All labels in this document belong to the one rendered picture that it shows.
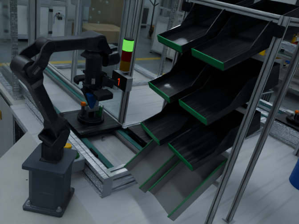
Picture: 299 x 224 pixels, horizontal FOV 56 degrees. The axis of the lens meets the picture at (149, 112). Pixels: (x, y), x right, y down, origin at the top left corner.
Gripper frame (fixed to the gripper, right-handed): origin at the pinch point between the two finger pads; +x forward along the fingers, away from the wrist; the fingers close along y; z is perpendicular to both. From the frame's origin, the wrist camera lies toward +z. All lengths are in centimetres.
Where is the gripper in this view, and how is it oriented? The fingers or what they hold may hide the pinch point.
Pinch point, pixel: (91, 99)
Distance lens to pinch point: 104.9
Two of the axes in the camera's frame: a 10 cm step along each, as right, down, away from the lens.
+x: -1.4, 8.8, 4.6
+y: -6.3, -4.4, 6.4
